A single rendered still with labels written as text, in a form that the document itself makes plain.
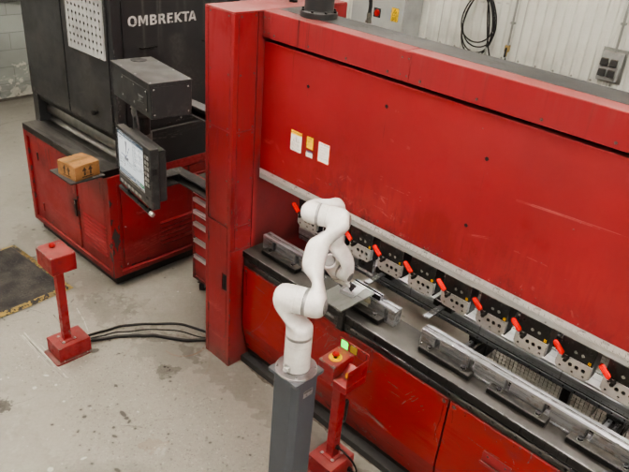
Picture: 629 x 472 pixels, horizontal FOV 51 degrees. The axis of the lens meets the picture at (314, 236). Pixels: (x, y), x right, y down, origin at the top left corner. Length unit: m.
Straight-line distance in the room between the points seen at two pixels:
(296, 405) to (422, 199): 1.11
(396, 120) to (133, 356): 2.51
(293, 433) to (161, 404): 1.37
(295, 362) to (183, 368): 1.74
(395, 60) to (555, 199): 0.93
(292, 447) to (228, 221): 1.42
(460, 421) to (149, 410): 1.92
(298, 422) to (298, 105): 1.62
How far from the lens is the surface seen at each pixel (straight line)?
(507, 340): 3.46
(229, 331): 4.35
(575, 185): 2.71
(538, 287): 2.92
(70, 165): 4.73
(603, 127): 2.60
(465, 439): 3.40
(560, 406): 3.18
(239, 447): 4.02
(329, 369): 3.38
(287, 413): 3.05
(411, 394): 3.48
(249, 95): 3.69
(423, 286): 3.27
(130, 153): 3.85
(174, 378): 4.46
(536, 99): 2.69
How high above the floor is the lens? 2.93
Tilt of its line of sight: 29 degrees down
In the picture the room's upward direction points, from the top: 5 degrees clockwise
